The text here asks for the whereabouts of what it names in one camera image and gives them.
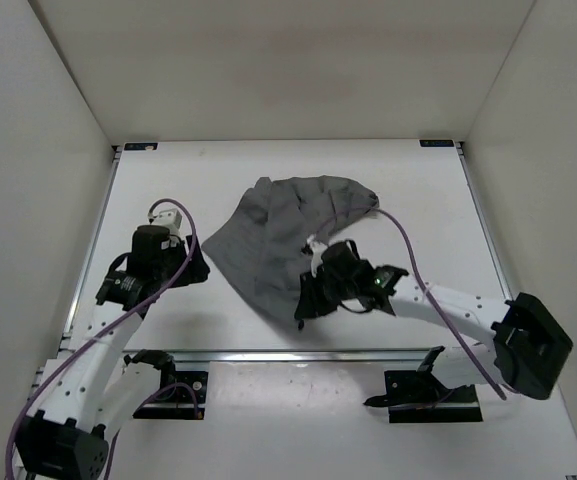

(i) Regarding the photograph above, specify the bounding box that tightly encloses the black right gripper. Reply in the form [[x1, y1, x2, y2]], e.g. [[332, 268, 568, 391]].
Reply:
[[296, 268, 357, 321]]

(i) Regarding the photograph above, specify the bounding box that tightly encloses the grey pleated skirt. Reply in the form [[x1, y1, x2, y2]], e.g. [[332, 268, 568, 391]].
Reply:
[[202, 175, 379, 333]]

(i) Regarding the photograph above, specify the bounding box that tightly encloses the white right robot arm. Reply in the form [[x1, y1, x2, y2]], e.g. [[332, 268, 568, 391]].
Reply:
[[294, 238, 573, 407]]

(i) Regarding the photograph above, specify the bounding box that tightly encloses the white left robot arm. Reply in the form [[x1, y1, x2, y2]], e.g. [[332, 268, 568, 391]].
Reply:
[[9, 220, 210, 479]]

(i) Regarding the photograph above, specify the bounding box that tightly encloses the blue label sticker left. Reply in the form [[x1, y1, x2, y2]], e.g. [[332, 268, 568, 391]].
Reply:
[[123, 142, 158, 151]]

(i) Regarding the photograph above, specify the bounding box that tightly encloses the blue label sticker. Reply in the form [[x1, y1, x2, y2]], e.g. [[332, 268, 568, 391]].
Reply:
[[419, 139, 454, 148], [123, 142, 158, 151]]

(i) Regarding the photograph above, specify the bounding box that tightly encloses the blue label sticker right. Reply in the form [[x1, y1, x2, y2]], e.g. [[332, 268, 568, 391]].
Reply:
[[419, 139, 454, 148]]

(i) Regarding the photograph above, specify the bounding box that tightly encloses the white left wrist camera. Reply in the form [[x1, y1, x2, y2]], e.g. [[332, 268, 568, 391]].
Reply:
[[148, 208, 183, 238]]

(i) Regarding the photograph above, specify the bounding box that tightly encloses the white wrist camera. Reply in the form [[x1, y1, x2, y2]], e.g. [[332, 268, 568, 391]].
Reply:
[[148, 208, 183, 238], [306, 235, 328, 277]]

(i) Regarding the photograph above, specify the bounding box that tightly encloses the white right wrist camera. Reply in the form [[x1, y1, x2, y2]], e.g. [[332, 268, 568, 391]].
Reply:
[[306, 235, 328, 277]]

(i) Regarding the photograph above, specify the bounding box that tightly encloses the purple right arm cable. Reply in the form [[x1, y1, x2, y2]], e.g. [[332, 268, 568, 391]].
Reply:
[[310, 207, 509, 399]]

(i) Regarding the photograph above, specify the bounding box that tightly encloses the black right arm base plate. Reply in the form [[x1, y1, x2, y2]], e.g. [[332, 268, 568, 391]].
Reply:
[[364, 370, 483, 424]]

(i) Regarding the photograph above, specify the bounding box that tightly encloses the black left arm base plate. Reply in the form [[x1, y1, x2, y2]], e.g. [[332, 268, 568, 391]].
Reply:
[[133, 370, 209, 421]]

